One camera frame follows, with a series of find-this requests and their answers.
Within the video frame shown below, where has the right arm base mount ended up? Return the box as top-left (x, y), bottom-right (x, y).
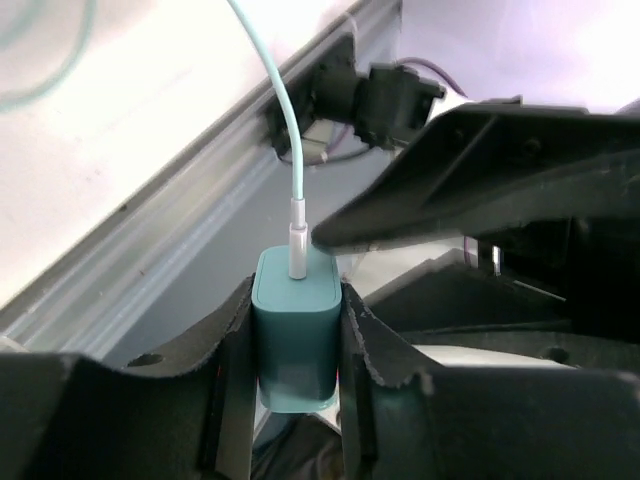
top-left (285, 33), bottom-right (445, 150)

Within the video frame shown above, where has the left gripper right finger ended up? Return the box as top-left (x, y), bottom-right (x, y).
top-left (339, 286), bottom-right (639, 479)

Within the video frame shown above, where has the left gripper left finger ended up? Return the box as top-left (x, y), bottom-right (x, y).
top-left (1, 280), bottom-right (256, 479)

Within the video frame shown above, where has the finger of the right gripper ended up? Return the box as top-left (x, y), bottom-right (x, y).
top-left (311, 102), bottom-right (639, 254)

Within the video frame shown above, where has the light teal charger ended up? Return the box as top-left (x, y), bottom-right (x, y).
top-left (251, 246), bottom-right (342, 413)

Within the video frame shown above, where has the aluminium front rail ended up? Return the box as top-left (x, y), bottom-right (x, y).
top-left (0, 0), bottom-right (404, 361)

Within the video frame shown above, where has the light teal usb cable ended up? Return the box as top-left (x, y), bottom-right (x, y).
top-left (0, 0), bottom-right (309, 281)

